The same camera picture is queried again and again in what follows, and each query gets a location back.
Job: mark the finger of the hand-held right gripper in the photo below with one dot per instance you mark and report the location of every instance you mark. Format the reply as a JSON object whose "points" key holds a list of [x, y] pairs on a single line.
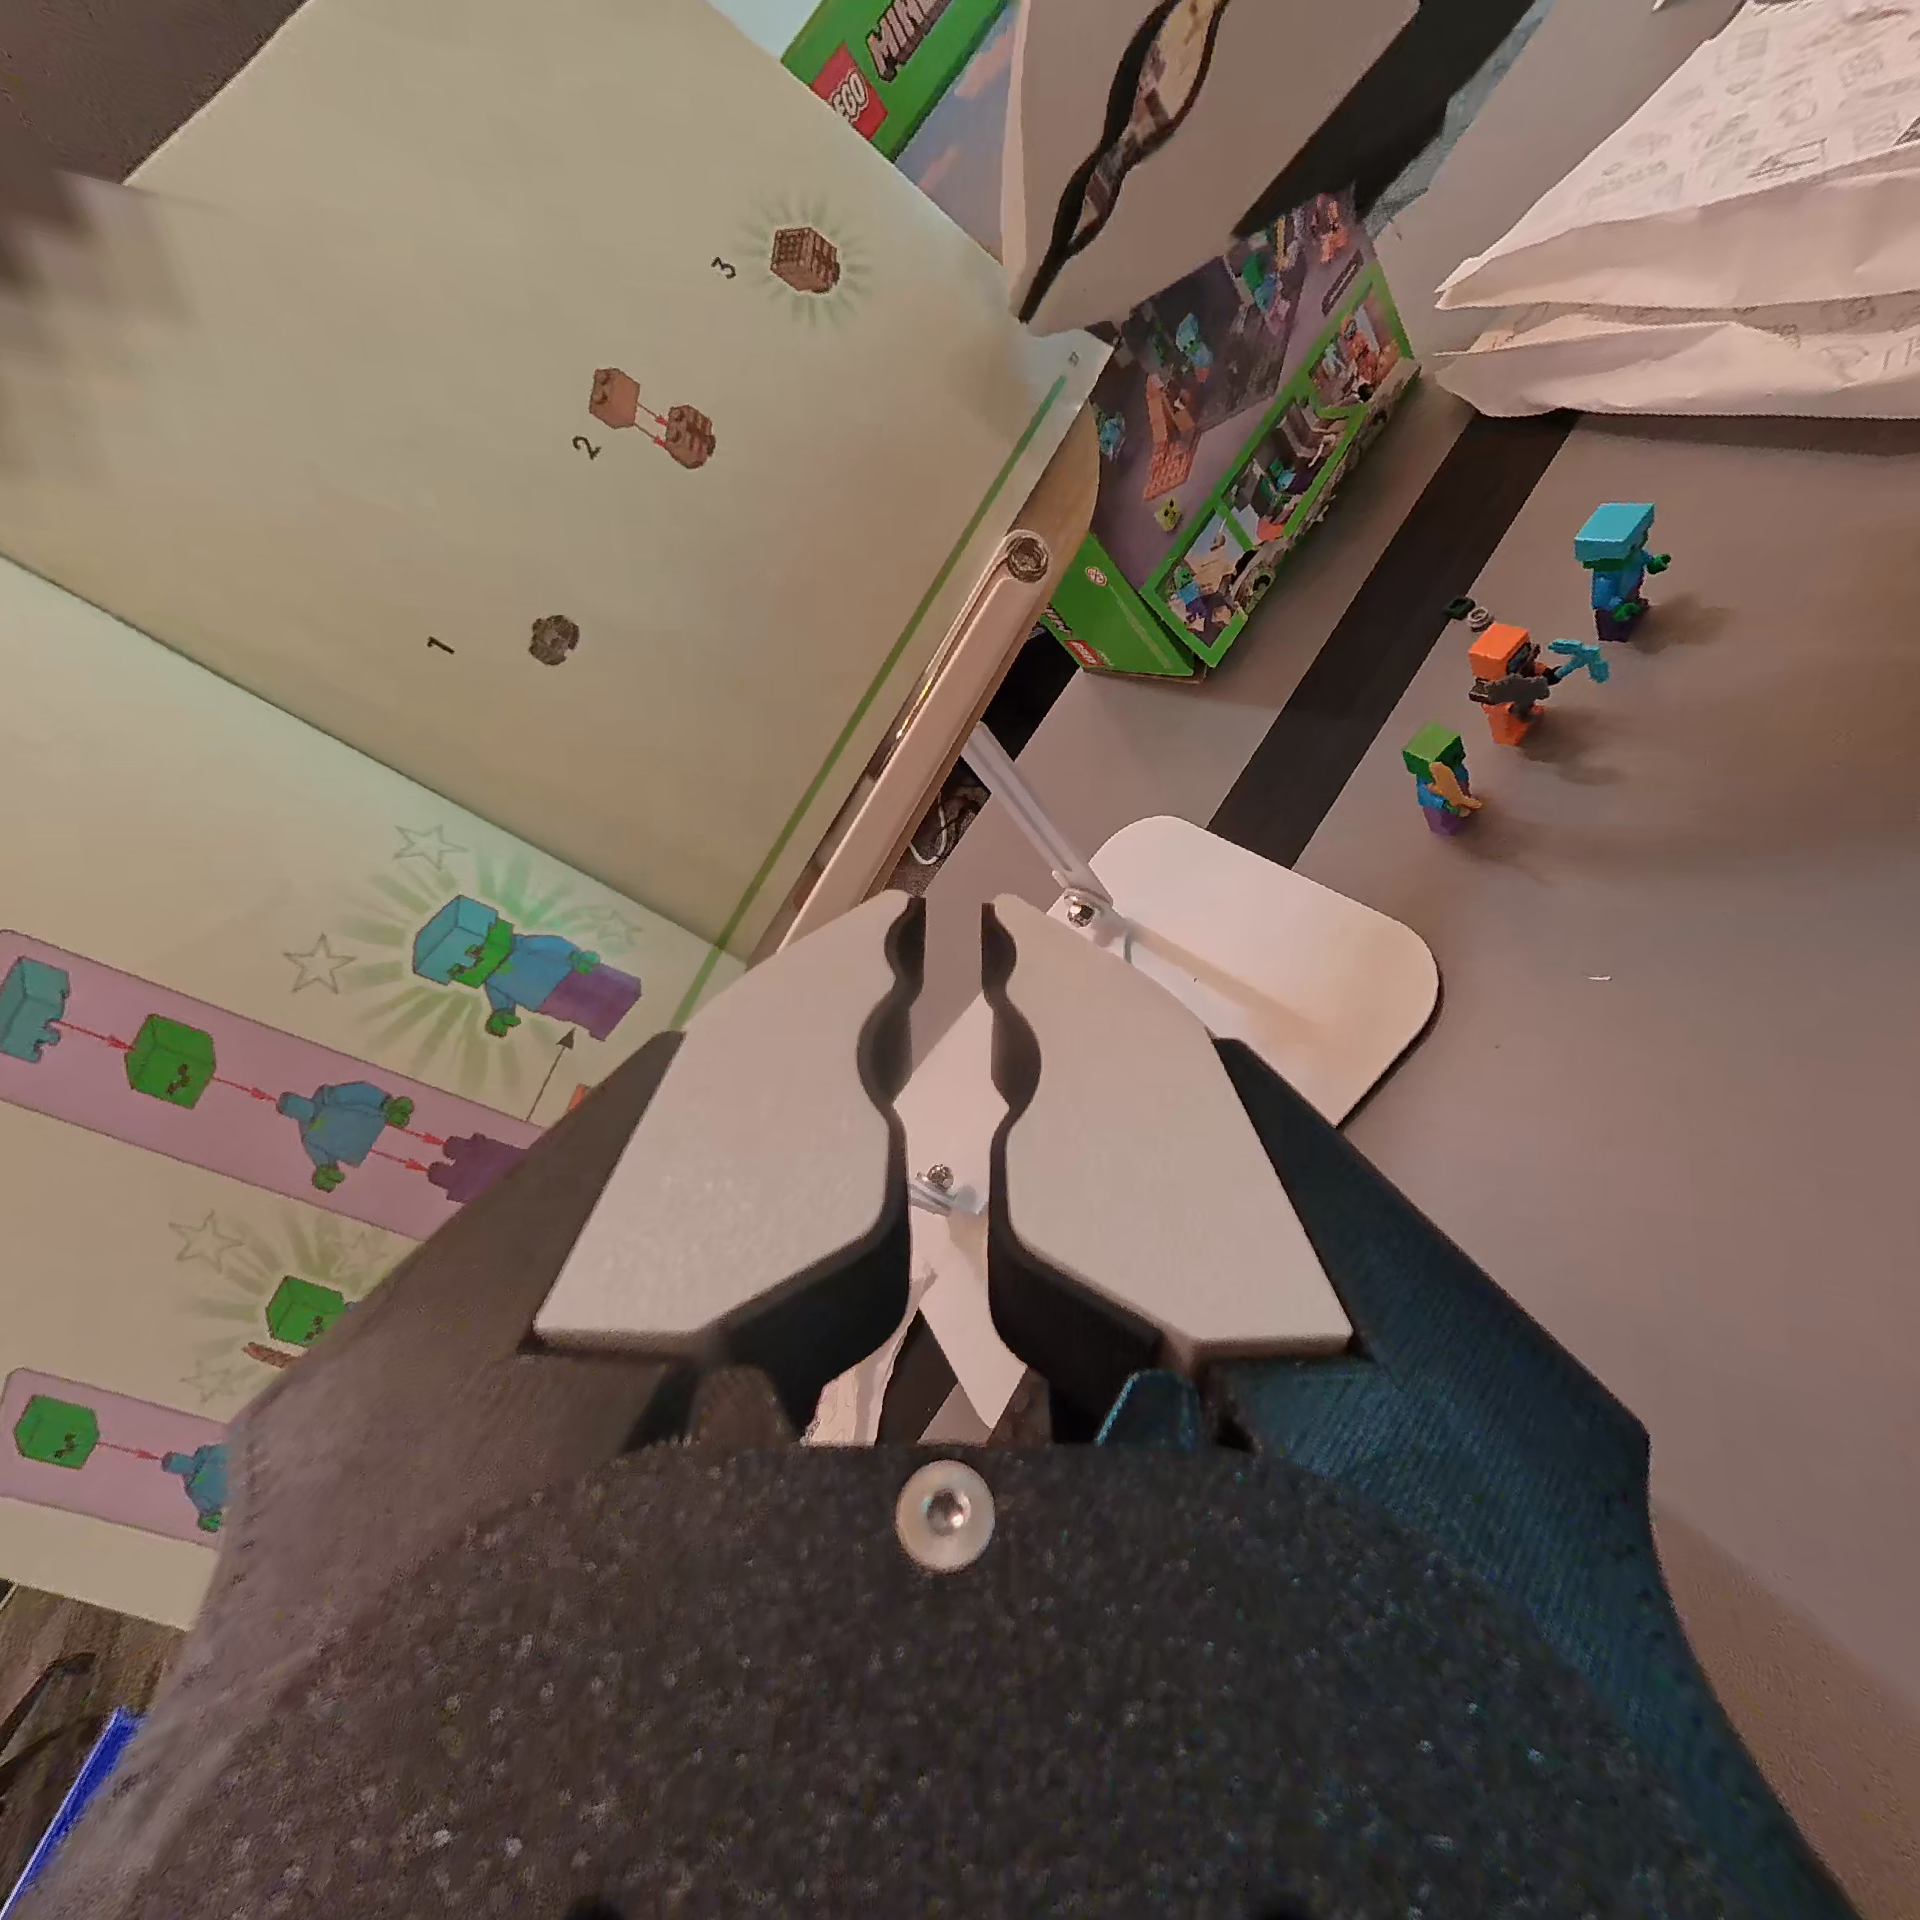
{"points": [[1289, 104], [1066, 104]]}

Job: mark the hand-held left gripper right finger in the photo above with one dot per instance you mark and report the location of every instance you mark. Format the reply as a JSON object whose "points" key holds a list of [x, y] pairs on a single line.
{"points": [[1171, 1170]]}

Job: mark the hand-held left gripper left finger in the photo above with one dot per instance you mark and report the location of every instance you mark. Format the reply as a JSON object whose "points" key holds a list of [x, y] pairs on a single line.
{"points": [[719, 1170]]}

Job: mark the instruction booklet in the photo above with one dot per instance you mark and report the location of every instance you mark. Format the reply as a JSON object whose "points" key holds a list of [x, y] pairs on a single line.
{"points": [[450, 449]]}

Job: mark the grey desk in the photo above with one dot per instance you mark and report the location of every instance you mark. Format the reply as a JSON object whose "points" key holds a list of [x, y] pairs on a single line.
{"points": [[1727, 1050]]}

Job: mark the green logo toy box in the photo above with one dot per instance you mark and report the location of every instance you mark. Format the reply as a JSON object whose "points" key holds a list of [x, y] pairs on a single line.
{"points": [[884, 74]]}

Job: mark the white stand with wooden tray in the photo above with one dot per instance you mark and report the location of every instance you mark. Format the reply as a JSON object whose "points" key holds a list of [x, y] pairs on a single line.
{"points": [[1275, 962]]}

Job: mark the printed paper sheet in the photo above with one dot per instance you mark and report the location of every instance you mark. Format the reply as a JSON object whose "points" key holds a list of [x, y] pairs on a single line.
{"points": [[881, 1392]]}

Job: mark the pictured green toy box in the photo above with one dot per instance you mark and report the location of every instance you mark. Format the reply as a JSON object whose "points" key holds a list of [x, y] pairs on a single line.
{"points": [[1261, 449]]}

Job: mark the white paper bag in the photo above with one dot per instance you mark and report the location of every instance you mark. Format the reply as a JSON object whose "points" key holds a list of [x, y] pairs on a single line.
{"points": [[1727, 225]]}

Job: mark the green-headed minifigure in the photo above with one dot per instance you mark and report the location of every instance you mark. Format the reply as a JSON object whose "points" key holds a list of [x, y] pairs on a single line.
{"points": [[1436, 780]]}

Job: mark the teal-helmet minifigure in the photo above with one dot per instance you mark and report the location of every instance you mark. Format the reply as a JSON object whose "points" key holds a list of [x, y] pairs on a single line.
{"points": [[1620, 562]]}

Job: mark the orange minifigure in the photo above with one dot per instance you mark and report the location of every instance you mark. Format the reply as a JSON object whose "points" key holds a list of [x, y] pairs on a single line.
{"points": [[1507, 674]]}

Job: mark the blue plastic bin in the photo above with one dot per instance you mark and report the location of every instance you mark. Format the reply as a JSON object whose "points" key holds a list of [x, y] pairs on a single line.
{"points": [[100, 1801]]}

